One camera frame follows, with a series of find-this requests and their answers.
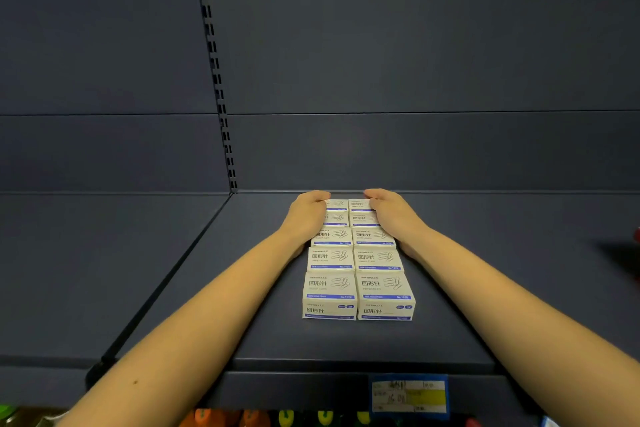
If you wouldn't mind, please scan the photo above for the dark grey metal shelf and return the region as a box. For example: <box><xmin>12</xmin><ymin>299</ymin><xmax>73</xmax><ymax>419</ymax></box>
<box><xmin>0</xmin><ymin>0</ymin><xmax>640</xmax><ymax>427</ymax></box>

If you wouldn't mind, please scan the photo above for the person's right forearm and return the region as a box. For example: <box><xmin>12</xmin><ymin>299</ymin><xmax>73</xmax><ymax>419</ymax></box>
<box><xmin>399</xmin><ymin>226</ymin><xmax>640</xmax><ymax>427</ymax></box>

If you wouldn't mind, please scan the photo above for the person's left hand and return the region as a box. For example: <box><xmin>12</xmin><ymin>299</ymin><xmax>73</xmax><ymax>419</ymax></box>
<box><xmin>279</xmin><ymin>189</ymin><xmax>332</xmax><ymax>250</ymax></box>

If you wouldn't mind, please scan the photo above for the group of green-capped tea bottles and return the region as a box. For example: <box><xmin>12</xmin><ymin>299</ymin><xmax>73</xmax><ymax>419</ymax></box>
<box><xmin>0</xmin><ymin>404</ymin><xmax>66</xmax><ymax>427</ymax></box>

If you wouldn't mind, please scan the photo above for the white blue paperclip boxes group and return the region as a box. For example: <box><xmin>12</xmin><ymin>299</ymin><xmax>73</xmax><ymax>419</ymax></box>
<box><xmin>301</xmin><ymin>197</ymin><xmax>417</xmax><ymax>322</ymax></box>

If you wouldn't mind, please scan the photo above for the group of orange soda bottles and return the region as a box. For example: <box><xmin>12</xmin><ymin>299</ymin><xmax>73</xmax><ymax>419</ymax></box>
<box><xmin>179</xmin><ymin>408</ymin><xmax>271</xmax><ymax>427</ymax></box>

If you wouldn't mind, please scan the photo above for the blue yellow price tag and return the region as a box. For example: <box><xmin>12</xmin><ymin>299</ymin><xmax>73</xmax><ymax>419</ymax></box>
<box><xmin>369</xmin><ymin>375</ymin><xmax>450</xmax><ymax>416</ymax></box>

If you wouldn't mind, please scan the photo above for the person's left forearm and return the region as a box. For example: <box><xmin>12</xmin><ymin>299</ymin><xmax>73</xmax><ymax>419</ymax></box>
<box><xmin>55</xmin><ymin>229</ymin><xmax>306</xmax><ymax>427</ymax></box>

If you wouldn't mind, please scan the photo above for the person's right hand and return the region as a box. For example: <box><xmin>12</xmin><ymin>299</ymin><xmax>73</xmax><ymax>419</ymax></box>
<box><xmin>363</xmin><ymin>188</ymin><xmax>431</xmax><ymax>248</ymax></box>

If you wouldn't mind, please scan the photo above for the group of yellow-capped green bottles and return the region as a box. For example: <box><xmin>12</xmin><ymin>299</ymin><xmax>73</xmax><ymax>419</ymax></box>
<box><xmin>277</xmin><ymin>409</ymin><xmax>371</xmax><ymax>427</ymax></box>

